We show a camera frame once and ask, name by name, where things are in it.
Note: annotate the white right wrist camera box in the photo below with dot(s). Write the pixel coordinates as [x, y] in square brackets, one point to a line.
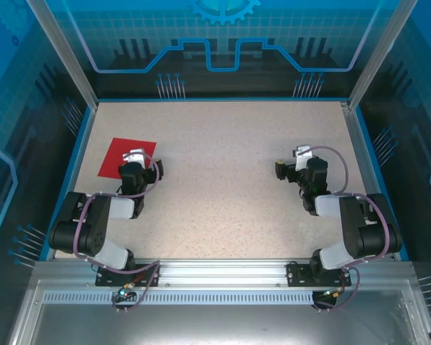
[303, 152]

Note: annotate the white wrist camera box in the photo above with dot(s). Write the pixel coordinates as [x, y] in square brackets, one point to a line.
[303, 152]
[134, 154]

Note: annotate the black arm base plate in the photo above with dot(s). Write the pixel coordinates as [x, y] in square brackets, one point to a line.
[147, 278]
[298, 275]

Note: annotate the small adapter with green light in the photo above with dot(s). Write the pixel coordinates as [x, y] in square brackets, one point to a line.
[125, 292]
[332, 293]

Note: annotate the short aluminium profile rail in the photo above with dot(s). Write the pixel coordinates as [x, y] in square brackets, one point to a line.
[370, 183]

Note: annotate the aluminium frame post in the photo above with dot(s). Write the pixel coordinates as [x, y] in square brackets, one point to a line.
[68, 57]
[377, 57]

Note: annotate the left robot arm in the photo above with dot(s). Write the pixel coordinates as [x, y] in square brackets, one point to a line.
[97, 223]

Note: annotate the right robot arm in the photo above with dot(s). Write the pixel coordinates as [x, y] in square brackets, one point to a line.
[359, 230]

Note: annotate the long aluminium profile rail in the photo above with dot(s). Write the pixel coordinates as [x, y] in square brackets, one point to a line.
[219, 273]

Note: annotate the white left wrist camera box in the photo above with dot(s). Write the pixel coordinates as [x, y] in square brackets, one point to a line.
[134, 154]

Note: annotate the grey sheet metal tray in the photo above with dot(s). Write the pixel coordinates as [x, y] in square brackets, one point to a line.
[219, 323]

